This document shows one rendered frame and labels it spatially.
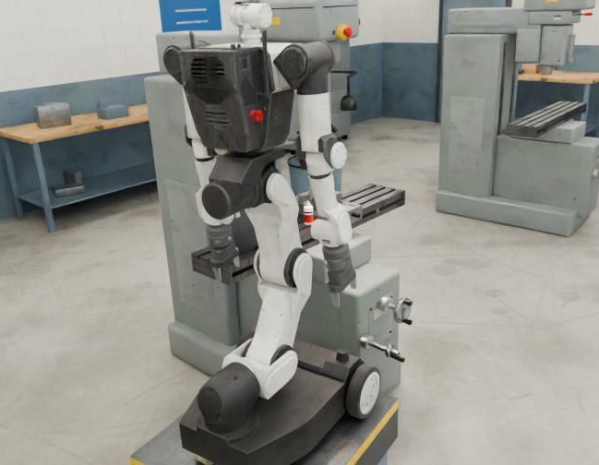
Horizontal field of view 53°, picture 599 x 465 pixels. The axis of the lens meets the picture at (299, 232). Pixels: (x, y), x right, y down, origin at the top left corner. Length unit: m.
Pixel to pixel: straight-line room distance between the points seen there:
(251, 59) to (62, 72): 5.08
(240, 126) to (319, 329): 1.31
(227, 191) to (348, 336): 1.13
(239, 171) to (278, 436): 0.87
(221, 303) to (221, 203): 1.42
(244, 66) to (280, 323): 0.91
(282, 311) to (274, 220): 0.34
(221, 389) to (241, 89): 0.93
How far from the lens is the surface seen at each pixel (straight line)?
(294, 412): 2.16
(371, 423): 2.38
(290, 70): 1.69
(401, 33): 10.18
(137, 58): 7.16
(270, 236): 2.04
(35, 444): 3.24
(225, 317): 3.18
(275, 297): 2.16
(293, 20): 2.51
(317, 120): 1.73
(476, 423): 3.08
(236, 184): 1.80
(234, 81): 1.69
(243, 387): 2.03
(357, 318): 2.61
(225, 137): 1.79
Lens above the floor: 1.88
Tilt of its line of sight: 21 degrees down
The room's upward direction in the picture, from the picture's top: 3 degrees counter-clockwise
